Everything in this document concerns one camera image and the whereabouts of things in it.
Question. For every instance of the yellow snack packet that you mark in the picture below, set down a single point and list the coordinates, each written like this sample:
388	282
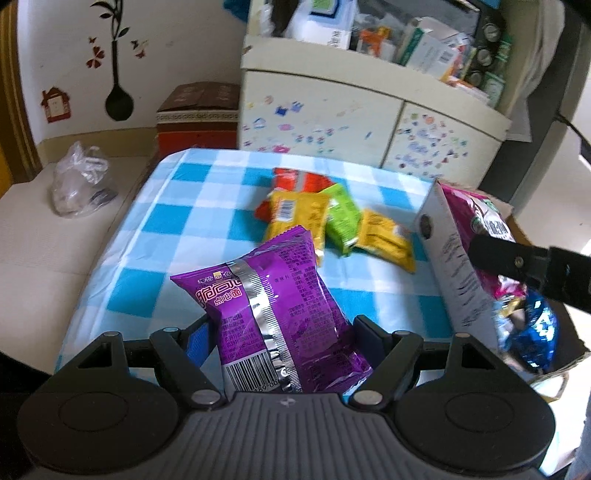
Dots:
295	217
383	235

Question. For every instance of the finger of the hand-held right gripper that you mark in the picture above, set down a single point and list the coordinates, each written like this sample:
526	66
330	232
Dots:
517	261

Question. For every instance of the wooden door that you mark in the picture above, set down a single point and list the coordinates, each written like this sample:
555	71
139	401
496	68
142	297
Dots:
18	138

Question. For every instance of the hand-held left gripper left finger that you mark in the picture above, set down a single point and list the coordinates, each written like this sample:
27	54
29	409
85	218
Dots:
198	341

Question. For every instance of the blue checkered tablecloth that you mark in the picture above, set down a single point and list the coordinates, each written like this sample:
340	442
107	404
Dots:
161	221

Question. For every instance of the green snack packet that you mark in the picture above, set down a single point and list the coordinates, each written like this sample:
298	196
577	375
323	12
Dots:
341	217

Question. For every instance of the blue foil snack packet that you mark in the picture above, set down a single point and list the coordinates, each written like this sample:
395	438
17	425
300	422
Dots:
535	332

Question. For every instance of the cream cabinet with stickers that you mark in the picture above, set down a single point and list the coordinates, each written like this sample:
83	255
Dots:
323	115

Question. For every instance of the red house wall sticker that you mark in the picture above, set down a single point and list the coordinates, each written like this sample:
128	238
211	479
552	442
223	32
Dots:
56	92

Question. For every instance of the pile of assorted small boxes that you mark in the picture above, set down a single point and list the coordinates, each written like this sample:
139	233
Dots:
429	50

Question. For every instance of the red and brown box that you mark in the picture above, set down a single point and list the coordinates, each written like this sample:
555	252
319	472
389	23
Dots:
194	134

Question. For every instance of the clear plastic bag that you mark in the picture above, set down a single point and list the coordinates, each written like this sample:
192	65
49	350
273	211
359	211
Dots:
78	184

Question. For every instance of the red snack packet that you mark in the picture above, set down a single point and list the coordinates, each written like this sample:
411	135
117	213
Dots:
295	180

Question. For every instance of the cardboard box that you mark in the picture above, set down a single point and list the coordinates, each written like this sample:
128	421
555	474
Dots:
455	286

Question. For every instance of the pink and white snack packet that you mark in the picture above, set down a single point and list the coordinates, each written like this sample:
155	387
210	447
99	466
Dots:
466	207

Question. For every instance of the purple snack packet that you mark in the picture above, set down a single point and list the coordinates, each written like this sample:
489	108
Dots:
277	300

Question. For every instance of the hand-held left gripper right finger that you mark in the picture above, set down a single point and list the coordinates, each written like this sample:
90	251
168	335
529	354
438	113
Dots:
369	337

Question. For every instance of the flower vase wall sticker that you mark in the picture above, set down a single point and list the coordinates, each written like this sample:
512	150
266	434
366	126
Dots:
119	104

